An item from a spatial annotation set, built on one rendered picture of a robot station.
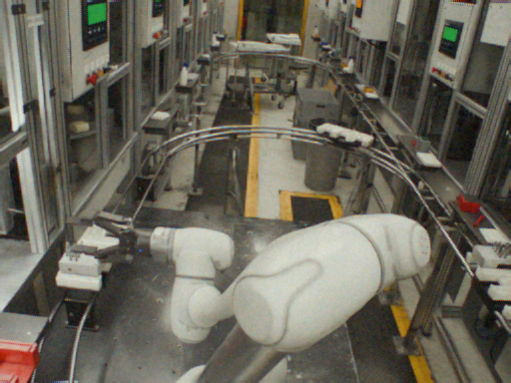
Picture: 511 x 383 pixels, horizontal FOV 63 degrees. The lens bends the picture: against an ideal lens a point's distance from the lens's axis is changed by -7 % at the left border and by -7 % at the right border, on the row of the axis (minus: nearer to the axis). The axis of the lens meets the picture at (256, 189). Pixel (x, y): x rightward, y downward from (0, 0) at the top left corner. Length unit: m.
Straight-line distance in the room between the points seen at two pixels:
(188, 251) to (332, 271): 0.60
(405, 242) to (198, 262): 0.60
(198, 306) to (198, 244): 0.16
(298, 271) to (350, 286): 0.08
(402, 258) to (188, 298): 0.59
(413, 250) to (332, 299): 0.16
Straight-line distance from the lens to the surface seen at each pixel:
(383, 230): 0.68
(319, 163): 4.07
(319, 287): 0.57
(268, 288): 0.55
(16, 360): 1.21
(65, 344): 1.57
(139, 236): 1.17
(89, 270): 1.48
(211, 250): 1.13
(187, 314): 1.11
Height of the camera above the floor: 1.78
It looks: 26 degrees down
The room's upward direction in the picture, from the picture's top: 6 degrees clockwise
